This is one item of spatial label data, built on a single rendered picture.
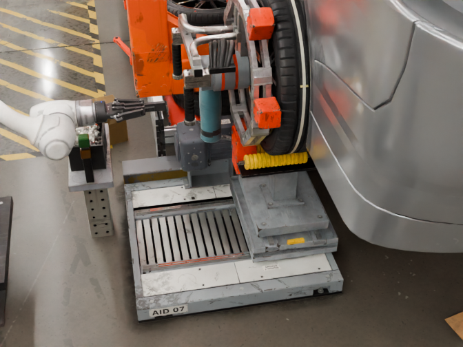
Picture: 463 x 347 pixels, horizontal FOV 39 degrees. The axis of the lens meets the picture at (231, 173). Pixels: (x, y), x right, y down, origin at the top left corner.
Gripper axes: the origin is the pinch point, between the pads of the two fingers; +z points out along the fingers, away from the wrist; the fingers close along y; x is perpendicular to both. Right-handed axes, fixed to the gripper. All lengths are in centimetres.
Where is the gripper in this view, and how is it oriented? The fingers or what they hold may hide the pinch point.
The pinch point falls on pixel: (154, 106)
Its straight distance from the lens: 226.1
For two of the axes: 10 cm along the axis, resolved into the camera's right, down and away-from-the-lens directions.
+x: 0.0, -8.0, -6.0
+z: 9.8, -1.1, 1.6
